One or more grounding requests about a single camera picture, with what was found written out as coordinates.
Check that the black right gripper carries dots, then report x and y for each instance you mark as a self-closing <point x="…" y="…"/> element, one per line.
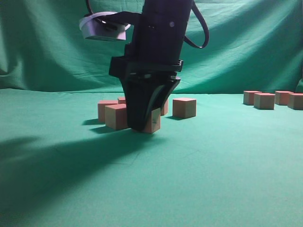
<point x="159" y="32"/>

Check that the pink cube column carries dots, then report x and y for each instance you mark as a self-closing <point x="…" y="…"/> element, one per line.
<point x="116" y="116"/>
<point x="153" y="124"/>
<point x="121" y="100"/>
<point x="165" y="108"/>
<point x="295" y="101"/>
<point x="184" y="107"/>
<point x="101" y="108"/>
<point x="264" y="101"/>
<point x="248" y="97"/>
<point x="282" y="97"/>

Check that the green cloth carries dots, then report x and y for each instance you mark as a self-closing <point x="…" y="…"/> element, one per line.
<point x="230" y="166"/>

